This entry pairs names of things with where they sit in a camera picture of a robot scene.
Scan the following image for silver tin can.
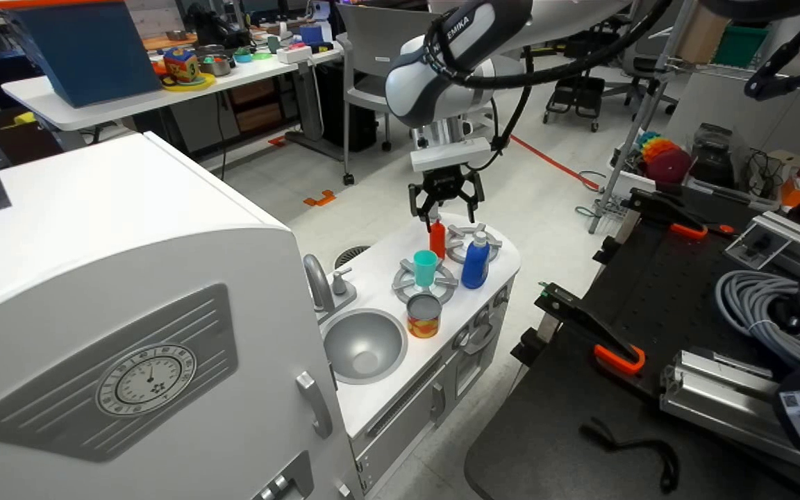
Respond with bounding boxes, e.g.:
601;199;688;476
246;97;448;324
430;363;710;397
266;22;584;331
405;295;441;340

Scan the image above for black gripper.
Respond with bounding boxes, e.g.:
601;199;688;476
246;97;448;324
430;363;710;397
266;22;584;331
409;166;483;227

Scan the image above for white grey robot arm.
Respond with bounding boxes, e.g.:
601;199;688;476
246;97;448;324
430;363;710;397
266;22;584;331
387;0;673;227

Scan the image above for black orange clamp far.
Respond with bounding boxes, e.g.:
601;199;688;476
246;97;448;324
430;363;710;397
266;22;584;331
621;188;735;241

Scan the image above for black perforated table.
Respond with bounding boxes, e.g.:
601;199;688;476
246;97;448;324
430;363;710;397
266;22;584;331
464;220;800;500

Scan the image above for aluminium extrusion rail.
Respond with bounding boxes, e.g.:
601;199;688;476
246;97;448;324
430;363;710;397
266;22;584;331
658;351;800;467

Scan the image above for grey office chair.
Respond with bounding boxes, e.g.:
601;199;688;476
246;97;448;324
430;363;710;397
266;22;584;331
338;5;433;183

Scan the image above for red ketchup bottle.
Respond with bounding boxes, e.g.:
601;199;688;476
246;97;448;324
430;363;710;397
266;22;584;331
427;220;448;259

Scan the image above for blue detergent bottle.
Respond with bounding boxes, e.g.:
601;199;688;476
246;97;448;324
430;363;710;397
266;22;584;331
460;227;488;290

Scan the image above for white toy kitchen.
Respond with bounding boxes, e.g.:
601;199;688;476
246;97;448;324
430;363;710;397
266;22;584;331
0;133;519;500

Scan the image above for coiled grey cable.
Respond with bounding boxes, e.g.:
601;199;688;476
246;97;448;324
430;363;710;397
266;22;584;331
714;266;800;369

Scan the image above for teal plastic cup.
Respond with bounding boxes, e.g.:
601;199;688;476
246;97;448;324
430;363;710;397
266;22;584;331
413;251;438;287

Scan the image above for blue storage bin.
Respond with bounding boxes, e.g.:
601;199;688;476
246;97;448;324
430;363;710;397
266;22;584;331
8;0;162;108

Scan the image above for grey toy faucet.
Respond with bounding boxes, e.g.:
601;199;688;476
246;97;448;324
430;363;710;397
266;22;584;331
303;253;356;323

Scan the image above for black orange clamp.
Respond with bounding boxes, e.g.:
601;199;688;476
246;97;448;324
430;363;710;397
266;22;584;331
535;284;648;378
621;188;735;241

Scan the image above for grey stove burner at end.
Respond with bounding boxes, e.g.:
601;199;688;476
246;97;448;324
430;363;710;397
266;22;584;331
448;223;502;263

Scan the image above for grey toy sink bowl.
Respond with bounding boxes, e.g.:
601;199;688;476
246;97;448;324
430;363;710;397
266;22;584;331
323;309;405;384

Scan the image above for white work table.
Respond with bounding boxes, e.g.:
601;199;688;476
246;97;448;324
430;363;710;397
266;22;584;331
2;45;345;149

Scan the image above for grey stove burner near sink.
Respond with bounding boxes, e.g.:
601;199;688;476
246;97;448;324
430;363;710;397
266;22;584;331
391;259;458;302

